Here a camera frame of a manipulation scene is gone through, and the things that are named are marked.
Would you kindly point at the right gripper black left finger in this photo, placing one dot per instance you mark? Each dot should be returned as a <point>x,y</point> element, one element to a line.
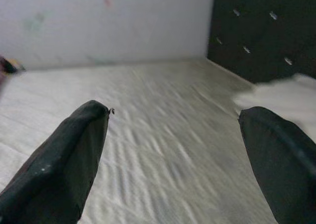
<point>54,164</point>

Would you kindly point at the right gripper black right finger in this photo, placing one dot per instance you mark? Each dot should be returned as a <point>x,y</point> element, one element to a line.
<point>286,169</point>

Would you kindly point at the white printed pillow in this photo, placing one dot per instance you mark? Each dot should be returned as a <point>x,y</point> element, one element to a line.
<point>284,93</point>

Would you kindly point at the quilted cream mattress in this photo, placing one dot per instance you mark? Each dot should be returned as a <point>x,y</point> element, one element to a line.
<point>160,110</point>

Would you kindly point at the dark tufted headboard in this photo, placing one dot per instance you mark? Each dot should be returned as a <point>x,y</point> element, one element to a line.
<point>259,31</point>

